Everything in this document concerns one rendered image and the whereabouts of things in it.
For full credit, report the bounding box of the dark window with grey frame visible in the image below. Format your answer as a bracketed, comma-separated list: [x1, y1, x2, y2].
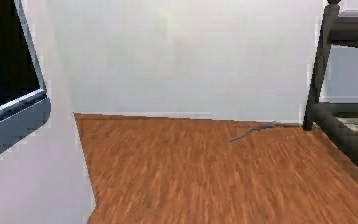
[0, 0, 52, 164]

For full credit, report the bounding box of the black frame bed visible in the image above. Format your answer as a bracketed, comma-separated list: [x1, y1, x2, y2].
[302, 0, 358, 178]

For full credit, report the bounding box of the thin grey cable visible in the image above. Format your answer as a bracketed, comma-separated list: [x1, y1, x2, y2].
[226, 121, 301, 144]

